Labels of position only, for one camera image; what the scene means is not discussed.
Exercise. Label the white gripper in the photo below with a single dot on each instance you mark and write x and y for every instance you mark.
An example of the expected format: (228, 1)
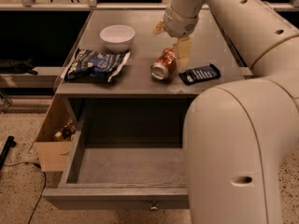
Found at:
(177, 26)

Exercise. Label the red coke can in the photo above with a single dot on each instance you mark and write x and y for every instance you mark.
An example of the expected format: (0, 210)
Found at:
(165, 65)

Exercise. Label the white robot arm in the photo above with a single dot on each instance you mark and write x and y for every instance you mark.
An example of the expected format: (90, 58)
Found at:
(236, 134)

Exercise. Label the open grey top drawer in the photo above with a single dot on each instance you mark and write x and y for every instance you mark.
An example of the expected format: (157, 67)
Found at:
(127, 154)

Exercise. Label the dark blue snack bar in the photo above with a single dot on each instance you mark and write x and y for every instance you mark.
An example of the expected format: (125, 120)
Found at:
(200, 74)

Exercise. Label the white ceramic bowl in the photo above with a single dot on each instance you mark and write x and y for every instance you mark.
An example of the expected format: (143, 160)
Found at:
(118, 38)

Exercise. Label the grey wooden cabinet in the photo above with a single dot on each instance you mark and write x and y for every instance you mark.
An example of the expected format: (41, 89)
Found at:
(140, 31)

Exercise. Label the blue white chip bag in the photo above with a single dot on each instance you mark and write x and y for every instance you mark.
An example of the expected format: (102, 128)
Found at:
(96, 64)

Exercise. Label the items in cardboard box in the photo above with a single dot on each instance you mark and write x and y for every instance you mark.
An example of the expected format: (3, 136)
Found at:
(66, 133)

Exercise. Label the cardboard box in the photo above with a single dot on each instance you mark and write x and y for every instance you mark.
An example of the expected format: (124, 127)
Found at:
(52, 154)

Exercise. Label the black object on ledge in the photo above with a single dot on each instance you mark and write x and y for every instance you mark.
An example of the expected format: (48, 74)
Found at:
(8, 66)

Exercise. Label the black bar on floor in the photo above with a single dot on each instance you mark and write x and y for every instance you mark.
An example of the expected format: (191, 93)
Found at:
(8, 145)

